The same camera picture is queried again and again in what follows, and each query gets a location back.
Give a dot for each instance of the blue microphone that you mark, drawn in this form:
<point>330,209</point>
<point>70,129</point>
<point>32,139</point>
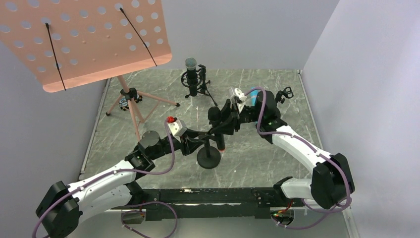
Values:
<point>253,95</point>

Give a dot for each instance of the pink perforated music stand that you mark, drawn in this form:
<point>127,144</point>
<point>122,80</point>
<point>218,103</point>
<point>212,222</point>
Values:
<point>70,43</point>

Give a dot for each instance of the black microphone silver grille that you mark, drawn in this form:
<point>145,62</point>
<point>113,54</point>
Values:
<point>191,76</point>

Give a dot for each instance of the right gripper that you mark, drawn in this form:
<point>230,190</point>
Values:
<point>234,118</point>

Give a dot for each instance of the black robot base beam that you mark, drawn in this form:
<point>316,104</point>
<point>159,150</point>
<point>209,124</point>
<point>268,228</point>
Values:
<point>164,203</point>

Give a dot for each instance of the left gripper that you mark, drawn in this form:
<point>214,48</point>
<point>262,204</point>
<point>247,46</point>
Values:
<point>189,144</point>

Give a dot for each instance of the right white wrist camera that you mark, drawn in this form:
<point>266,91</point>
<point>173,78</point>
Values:
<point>237,98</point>

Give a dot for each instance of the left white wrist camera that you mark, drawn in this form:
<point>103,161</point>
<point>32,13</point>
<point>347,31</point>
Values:
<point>177,127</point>

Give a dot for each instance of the black microphone orange end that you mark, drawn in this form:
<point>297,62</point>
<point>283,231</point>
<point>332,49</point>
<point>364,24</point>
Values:
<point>214,117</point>

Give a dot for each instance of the black round-base mic stand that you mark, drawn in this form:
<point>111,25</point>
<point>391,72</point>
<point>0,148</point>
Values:
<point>208,157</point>

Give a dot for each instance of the black shock mount tripod stand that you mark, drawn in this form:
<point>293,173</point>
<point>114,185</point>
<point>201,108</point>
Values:
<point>202,83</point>

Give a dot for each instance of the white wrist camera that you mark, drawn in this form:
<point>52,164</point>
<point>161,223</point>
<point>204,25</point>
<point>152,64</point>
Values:
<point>237,98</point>
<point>177,127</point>

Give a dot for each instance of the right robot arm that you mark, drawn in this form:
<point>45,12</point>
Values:
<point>331,183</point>

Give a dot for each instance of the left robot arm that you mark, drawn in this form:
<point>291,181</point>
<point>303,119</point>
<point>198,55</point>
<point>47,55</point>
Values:
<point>65,206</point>

